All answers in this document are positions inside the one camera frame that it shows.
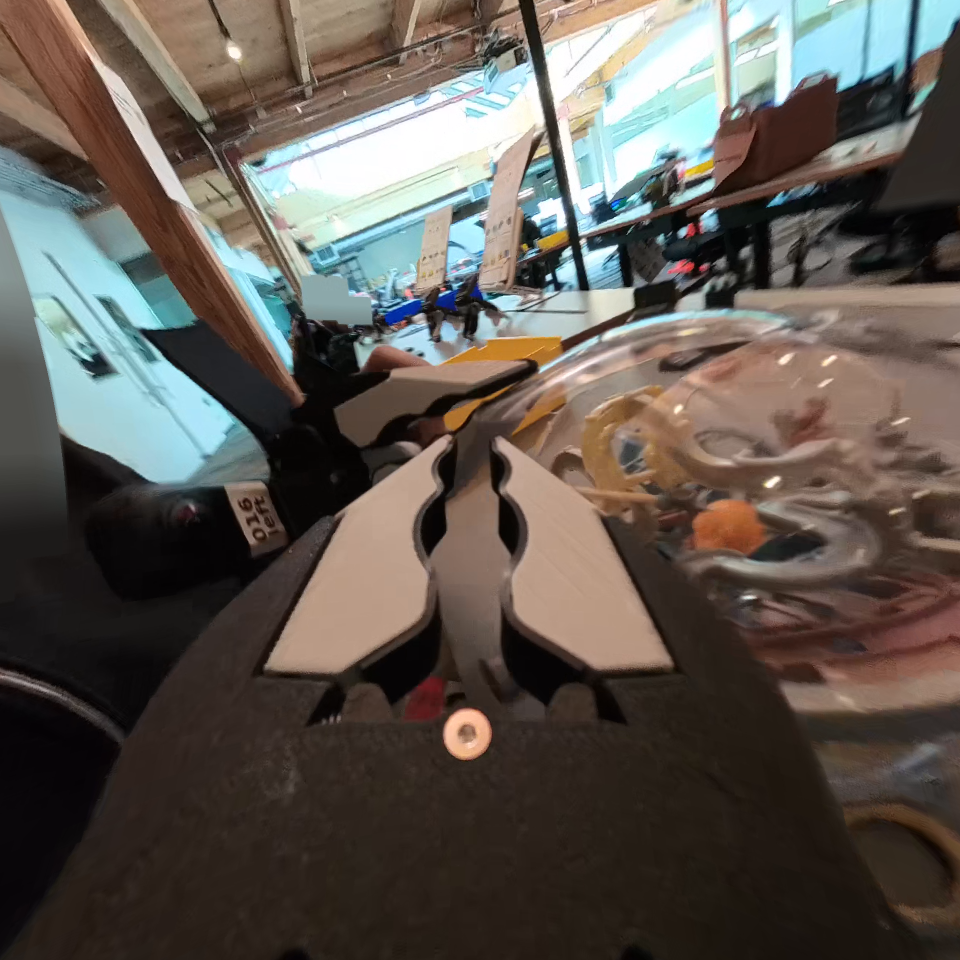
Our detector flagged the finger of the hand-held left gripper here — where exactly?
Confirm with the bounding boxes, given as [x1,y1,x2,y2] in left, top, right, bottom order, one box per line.
[332,358,541,451]
[362,441,427,480]

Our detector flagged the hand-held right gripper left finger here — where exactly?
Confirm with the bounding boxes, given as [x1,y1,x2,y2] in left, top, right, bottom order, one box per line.
[262,433,457,682]

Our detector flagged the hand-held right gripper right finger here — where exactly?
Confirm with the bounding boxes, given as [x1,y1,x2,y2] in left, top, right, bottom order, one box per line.
[489,438,676,676]

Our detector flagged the clear maze puzzle ball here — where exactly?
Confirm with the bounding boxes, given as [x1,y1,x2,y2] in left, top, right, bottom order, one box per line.
[480,311,960,714]

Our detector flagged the yellow bin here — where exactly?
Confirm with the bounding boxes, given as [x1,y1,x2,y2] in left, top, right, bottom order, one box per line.
[441,335,565,445]

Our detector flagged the cardboard sign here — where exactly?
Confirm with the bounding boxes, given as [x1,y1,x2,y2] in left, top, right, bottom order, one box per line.
[414,205,456,299]
[477,126,546,295]

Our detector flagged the white door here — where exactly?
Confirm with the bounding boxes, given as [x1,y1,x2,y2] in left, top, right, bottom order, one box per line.
[30,251,226,462]

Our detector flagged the white ceiling unit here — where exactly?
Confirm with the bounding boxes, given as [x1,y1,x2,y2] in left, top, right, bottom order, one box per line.
[482,36,528,78]

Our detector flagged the white paper label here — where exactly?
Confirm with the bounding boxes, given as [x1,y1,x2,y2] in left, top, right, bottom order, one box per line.
[91,58,198,213]

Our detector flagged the brown bag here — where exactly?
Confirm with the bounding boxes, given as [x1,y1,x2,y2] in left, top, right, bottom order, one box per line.
[709,72,841,191]

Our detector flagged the wooden desk with black legs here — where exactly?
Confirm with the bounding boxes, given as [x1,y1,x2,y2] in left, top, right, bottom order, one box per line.
[686,120,925,291]

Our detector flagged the wooden post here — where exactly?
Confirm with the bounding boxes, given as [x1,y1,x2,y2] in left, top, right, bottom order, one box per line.
[0,0,305,410]

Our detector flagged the grey yellow handled scissors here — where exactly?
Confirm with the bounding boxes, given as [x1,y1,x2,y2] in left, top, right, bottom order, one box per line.
[840,798,960,935]

